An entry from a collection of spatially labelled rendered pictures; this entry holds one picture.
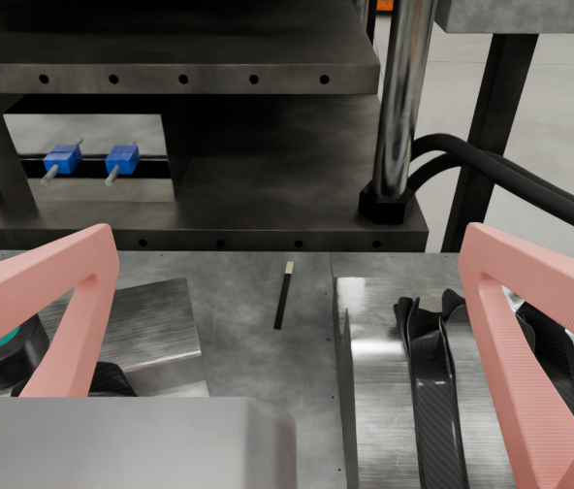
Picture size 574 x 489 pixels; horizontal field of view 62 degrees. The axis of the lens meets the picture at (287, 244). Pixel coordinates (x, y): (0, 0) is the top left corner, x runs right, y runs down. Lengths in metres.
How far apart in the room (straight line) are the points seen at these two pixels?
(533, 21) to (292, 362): 0.67
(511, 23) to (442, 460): 0.70
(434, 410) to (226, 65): 0.60
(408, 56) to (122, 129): 0.48
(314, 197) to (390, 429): 0.58
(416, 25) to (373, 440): 0.55
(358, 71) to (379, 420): 0.56
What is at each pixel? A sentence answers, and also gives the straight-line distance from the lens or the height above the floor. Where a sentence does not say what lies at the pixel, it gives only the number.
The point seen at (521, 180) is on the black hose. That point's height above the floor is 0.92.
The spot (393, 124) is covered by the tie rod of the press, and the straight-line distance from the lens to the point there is 0.80.
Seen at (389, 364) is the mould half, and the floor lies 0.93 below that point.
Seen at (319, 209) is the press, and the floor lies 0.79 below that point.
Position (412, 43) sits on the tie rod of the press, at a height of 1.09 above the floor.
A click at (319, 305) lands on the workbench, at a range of 0.68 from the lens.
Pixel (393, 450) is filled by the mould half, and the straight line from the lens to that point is 0.44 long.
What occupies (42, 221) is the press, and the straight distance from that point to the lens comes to 0.97.
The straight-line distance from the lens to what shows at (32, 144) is 0.98.
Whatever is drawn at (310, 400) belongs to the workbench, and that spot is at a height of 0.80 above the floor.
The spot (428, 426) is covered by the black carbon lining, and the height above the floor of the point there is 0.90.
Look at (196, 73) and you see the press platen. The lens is 0.84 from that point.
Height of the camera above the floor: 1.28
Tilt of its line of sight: 37 degrees down
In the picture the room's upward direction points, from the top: straight up
